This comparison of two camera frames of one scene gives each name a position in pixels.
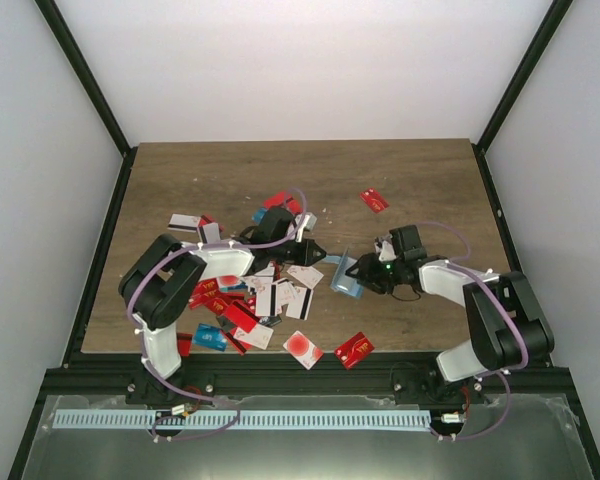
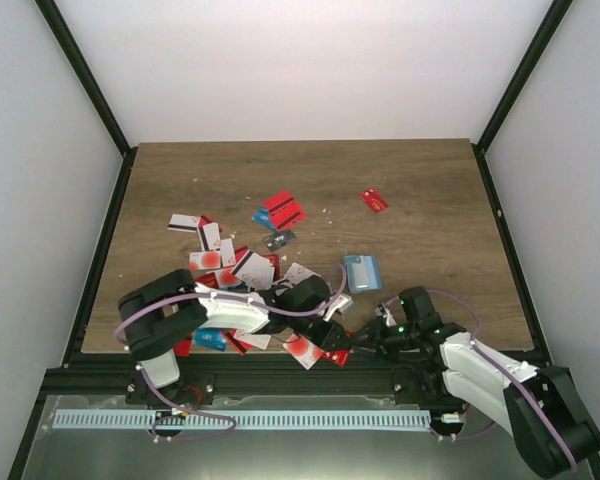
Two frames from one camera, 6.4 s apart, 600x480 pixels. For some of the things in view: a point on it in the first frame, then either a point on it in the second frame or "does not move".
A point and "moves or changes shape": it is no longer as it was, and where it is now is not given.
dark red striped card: (184, 340) does not move
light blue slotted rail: (153, 420) does not move
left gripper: (321, 253) -> (327, 339)
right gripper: (367, 274) -> (381, 346)
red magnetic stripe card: (281, 199) does not move
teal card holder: (342, 282) moves or changes shape
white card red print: (307, 275) does not move
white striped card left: (187, 223) does not move
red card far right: (374, 200) does not move
